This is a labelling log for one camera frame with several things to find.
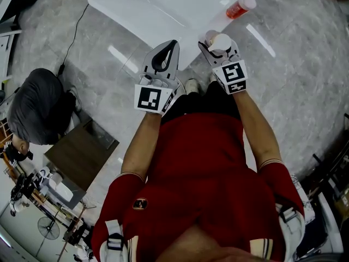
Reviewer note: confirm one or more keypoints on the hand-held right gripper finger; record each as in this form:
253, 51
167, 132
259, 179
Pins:
205, 52
235, 47

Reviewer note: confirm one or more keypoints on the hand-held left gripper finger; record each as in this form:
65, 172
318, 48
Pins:
152, 56
174, 61

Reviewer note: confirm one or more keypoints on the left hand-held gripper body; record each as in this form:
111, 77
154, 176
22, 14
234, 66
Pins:
148, 98

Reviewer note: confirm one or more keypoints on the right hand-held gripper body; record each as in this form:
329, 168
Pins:
231, 76

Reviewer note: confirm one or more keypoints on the pink bottle with white pump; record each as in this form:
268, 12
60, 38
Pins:
221, 41

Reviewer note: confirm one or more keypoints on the white bathtub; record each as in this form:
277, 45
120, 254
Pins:
163, 9

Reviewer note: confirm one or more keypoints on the person's right forearm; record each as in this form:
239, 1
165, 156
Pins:
256, 130

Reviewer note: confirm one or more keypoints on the person's left forearm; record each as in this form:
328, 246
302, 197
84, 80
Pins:
141, 143

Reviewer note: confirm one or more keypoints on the orange bottle with white cap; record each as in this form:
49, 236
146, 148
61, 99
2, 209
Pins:
237, 8

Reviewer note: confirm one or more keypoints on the person's right white shoe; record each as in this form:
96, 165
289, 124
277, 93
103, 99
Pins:
212, 78

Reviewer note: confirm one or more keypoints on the person's white shoe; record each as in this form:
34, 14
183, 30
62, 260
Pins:
192, 85
212, 78

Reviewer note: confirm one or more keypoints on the person's left white shoe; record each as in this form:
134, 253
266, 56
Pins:
192, 85

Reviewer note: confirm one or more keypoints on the person's black trousers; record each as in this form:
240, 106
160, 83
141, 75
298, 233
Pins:
201, 100

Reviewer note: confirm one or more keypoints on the person's red shirt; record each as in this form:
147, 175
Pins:
196, 173

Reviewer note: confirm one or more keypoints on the dark wooden cabinet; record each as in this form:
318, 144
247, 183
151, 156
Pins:
79, 154

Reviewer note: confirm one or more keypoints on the white basin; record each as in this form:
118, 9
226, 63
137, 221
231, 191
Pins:
61, 188

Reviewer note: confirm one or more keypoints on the black floor fan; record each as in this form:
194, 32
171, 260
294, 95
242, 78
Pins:
48, 228

